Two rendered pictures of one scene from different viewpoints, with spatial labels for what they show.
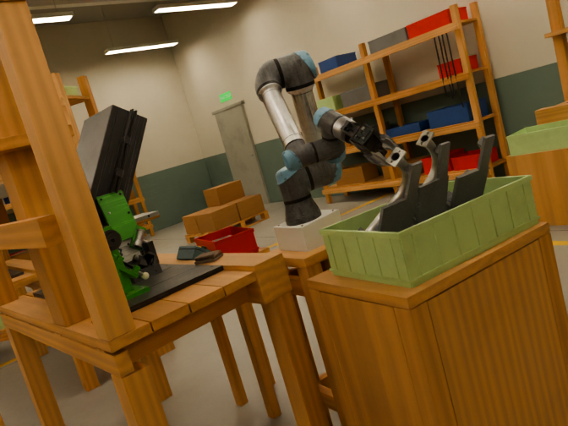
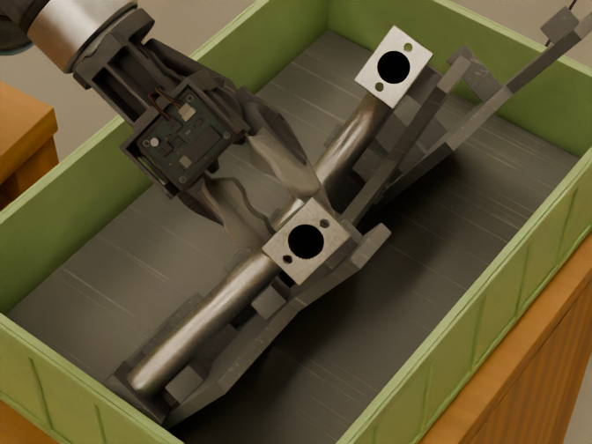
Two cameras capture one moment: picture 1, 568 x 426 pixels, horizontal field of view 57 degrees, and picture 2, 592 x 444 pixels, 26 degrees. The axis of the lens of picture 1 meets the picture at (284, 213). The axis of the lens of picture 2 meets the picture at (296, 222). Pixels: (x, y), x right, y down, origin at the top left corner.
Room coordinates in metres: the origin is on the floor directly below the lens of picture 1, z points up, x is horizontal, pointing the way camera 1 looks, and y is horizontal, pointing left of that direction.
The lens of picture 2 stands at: (1.03, -0.12, 1.89)
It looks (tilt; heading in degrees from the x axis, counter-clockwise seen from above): 50 degrees down; 336
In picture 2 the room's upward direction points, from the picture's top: straight up
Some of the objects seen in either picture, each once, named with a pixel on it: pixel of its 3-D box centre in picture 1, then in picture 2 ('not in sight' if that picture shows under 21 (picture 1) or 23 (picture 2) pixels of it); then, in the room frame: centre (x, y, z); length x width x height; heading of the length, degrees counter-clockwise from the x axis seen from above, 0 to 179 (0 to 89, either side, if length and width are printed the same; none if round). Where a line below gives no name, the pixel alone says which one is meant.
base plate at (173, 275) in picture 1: (116, 282); not in sight; (2.27, 0.79, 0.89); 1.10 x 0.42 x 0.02; 39
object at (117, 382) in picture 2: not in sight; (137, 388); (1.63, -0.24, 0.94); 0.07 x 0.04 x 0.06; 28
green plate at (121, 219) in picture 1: (116, 216); not in sight; (2.25, 0.69, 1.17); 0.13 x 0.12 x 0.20; 39
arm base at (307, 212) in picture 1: (300, 208); not in sight; (2.14, -0.07, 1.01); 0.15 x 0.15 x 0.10
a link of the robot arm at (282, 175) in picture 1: (293, 180); not in sight; (2.14, -0.07, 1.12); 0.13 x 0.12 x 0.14; 97
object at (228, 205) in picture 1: (222, 209); not in sight; (8.74, 0.97, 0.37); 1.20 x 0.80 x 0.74; 135
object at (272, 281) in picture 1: (175, 273); not in sight; (2.44, 0.57, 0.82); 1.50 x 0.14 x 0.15; 39
